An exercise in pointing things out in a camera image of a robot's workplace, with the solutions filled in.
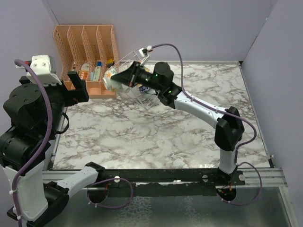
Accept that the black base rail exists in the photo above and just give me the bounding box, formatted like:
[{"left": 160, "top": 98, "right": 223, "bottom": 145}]
[{"left": 98, "top": 168, "right": 245, "bottom": 197}]

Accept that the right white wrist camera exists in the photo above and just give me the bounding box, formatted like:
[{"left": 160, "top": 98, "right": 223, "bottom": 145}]
[{"left": 138, "top": 45, "right": 153, "bottom": 65}]

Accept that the green white box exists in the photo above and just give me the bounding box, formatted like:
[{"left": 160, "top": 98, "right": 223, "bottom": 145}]
[{"left": 93, "top": 66, "right": 102, "bottom": 81}]

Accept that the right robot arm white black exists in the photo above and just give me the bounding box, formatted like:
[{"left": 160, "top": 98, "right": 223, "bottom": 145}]
[{"left": 103, "top": 61, "right": 244, "bottom": 185}]

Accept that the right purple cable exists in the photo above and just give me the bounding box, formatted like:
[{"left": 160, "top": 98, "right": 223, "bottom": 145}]
[{"left": 151, "top": 44, "right": 262, "bottom": 206}]

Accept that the floral orange green bowl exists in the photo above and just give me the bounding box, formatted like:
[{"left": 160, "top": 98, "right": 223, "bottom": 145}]
[{"left": 102, "top": 66, "right": 123, "bottom": 93}]

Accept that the white wire dish rack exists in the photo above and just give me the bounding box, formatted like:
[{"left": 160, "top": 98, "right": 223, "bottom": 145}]
[{"left": 114, "top": 51, "right": 159, "bottom": 110}]

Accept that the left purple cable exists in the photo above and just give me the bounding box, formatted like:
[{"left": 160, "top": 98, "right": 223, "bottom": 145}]
[{"left": 11, "top": 59, "right": 134, "bottom": 224}]

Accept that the peach plastic desk organizer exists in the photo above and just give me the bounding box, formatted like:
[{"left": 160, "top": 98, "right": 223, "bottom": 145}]
[{"left": 53, "top": 25, "right": 120, "bottom": 99}]

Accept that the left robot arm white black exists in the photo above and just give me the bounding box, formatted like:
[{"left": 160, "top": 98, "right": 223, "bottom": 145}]
[{"left": 0, "top": 71, "right": 105, "bottom": 227}]

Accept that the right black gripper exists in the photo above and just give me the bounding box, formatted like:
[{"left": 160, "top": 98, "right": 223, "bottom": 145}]
[{"left": 112, "top": 61, "right": 163, "bottom": 92}]

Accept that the purple cable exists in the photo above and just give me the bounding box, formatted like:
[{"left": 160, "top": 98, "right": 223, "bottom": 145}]
[
  {"left": 151, "top": 44, "right": 262, "bottom": 206},
  {"left": 11, "top": 59, "right": 134, "bottom": 224}
]

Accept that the red patterned bowl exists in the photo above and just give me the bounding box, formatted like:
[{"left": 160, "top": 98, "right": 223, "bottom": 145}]
[{"left": 139, "top": 86, "right": 151, "bottom": 93}]

